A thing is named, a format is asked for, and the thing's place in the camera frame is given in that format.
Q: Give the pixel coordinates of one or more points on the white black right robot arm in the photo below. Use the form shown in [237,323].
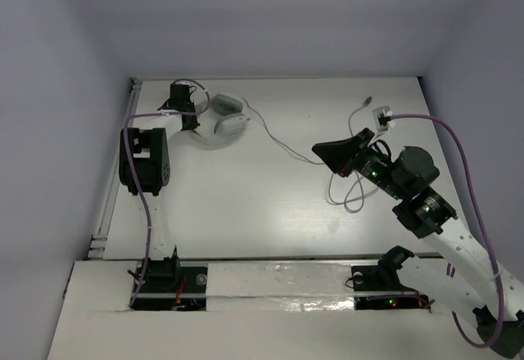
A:
[491,298]

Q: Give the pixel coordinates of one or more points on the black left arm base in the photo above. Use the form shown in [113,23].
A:
[169,285]

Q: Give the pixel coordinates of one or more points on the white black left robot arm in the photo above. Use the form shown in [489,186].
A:
[144,165]

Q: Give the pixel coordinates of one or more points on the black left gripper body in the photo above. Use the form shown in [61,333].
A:
[180,104]

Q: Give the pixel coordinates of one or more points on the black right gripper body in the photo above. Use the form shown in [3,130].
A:
[368,163]

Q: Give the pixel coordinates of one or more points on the white over-ear headphones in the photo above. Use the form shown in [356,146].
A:
[222,124]

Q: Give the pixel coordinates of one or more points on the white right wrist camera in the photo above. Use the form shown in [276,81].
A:
[382,119]

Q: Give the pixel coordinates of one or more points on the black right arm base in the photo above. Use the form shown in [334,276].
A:
[377,287]

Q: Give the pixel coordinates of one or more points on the white front cover panel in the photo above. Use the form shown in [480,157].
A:
[96,323]

